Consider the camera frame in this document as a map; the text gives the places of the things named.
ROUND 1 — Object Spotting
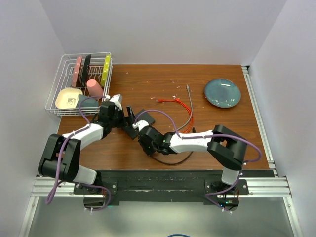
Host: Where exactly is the black network switch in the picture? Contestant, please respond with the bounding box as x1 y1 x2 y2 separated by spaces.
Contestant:
135 109 156 125

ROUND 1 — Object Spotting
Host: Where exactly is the black ethernet cable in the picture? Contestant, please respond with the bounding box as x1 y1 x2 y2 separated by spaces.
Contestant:
153 126 197 165

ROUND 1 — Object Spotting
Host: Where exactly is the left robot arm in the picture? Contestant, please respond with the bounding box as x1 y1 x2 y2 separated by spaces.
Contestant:
38 102 137 194

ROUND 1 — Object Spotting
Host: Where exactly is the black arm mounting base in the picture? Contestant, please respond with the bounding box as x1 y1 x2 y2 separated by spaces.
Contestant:
73 169 276 206

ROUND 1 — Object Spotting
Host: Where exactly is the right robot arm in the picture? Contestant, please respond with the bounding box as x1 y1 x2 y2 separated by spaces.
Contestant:
137 124 247 194

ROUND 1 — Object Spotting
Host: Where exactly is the dark teal cup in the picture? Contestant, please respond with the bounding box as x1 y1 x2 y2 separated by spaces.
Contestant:
76 94 99 108

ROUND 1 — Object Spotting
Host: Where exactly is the pink cup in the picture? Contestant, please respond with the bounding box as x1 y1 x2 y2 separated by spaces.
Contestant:
86 79 103 98

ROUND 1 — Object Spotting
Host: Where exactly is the yellow-green plate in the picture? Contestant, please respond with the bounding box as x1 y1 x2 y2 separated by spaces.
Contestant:
100 54 111 87

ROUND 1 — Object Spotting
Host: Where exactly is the cream square bowl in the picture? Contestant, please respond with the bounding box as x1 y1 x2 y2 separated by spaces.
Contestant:
55 87 83 109

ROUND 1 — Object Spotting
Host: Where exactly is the black plate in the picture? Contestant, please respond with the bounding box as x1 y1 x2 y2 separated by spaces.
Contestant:
80 54 91 87

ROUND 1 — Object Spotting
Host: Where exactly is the pink plate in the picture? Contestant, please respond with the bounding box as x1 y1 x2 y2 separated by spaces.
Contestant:
71 55 82 88

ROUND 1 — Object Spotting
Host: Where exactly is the teal ceramic plate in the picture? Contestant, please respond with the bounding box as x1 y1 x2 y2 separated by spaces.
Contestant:
204 78 241 109

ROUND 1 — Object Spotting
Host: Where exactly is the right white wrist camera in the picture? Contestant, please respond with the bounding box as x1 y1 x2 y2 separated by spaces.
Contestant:
132 120 149 132

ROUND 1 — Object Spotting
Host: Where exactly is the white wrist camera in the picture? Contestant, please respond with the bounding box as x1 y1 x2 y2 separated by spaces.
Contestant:
132 120 149 132
109 94 122 110

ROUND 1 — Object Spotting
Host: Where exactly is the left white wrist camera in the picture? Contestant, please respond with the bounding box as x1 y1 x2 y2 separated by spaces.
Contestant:
109 94 122 110

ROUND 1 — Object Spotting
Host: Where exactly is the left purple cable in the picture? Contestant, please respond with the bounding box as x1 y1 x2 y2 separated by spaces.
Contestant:
44 94 111 205

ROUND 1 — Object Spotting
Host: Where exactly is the red ethernet cable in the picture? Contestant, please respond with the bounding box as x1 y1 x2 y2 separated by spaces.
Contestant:
155 97 194 134

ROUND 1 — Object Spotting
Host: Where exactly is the white wire dish rack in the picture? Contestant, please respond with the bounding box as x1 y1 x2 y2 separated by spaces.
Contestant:
45 52 113 116

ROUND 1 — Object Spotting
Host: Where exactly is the grey ethernet cable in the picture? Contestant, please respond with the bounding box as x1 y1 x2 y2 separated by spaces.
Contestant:
177 84 196 131

